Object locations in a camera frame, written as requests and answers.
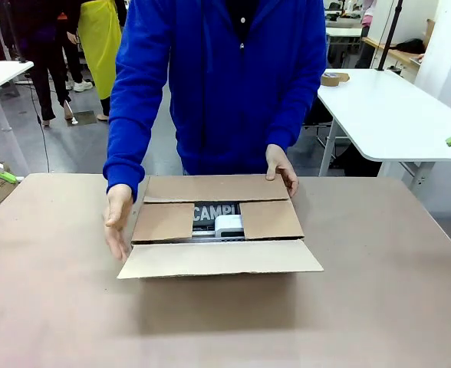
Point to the small brown cardboard box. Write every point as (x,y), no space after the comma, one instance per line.
(334,79)

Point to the wooden desk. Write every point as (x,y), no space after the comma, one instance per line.
(402,57)

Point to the person's right hand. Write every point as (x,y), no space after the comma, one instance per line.
(118,214)

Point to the person's left hand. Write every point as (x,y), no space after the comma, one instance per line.
(279,161)

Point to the person's right forearm blue sleeve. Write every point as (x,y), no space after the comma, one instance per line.
(127,145)

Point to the black bag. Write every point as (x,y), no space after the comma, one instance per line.
(411,46)

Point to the dark floor base plate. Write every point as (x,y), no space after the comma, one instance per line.
(85,118)

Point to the white appliance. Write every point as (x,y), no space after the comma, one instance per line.
(227,226)

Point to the black stand pole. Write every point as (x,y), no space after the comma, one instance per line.
(389,34)

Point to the person in pink top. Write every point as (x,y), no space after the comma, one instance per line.
(368,13)

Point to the person in blue hoodie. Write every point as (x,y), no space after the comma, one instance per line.
(218,84)

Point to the person in black clothes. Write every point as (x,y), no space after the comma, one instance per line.
(45,38)

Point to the person in yellow apron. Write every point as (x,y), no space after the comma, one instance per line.
(99,46)

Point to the black item with white letters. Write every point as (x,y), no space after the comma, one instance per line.
(206,214)

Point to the person's left forearm blue sleeve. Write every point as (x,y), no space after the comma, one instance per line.
(306,107)

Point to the small white background table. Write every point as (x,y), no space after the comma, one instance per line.
(344,32)

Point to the large white rounded table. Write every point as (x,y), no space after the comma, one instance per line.
(382,115)

